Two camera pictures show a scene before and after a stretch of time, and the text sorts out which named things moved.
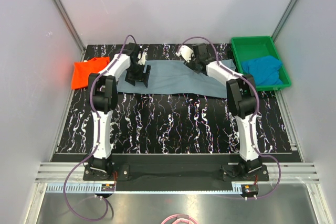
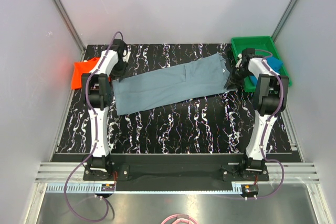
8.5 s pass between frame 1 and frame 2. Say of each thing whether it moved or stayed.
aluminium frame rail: stayed
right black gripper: moved
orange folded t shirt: stayed
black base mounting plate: stayed
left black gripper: moved
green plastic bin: stayed
